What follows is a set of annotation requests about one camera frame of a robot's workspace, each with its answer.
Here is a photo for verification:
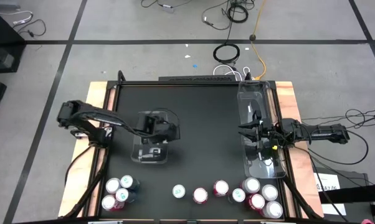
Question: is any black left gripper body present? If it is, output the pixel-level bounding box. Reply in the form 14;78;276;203
135;111;179;144

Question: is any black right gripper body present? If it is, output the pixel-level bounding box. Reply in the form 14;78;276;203
252;109;283;151

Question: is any white red Spindrift can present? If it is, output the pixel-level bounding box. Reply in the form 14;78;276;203
240;177;261;195
261;184;279;202
259;200;284;220

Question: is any light wooden table board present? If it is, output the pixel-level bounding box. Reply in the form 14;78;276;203
58;80;325;218

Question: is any white paper label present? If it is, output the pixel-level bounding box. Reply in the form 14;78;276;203
313;172;341;192

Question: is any black equipment box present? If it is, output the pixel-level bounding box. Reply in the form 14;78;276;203
311;166;371;224

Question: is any white paper sheet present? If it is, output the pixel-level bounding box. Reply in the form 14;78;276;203
320;203;348;217

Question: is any black flat bar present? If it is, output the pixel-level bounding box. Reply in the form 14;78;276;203
318;182;375;203

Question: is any gray adapter box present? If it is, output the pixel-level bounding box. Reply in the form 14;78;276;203
161;2;176;14

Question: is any black cabinet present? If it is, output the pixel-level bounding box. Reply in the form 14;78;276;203
0;5;27;74

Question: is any yellow-orange power cable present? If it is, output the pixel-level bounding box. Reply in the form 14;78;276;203
249;0;268;81

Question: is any black coiled cable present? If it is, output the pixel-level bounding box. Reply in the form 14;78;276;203
212;42;241;65

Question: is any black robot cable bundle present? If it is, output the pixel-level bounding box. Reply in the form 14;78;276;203
299;108;375;166

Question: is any black tangled cable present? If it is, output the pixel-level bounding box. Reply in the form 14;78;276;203
201;0;256;31

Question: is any thin black looped cable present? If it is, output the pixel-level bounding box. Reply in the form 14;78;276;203
12;18;47;39

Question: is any white cable with connector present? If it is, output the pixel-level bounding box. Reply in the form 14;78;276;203
0;10;34;26

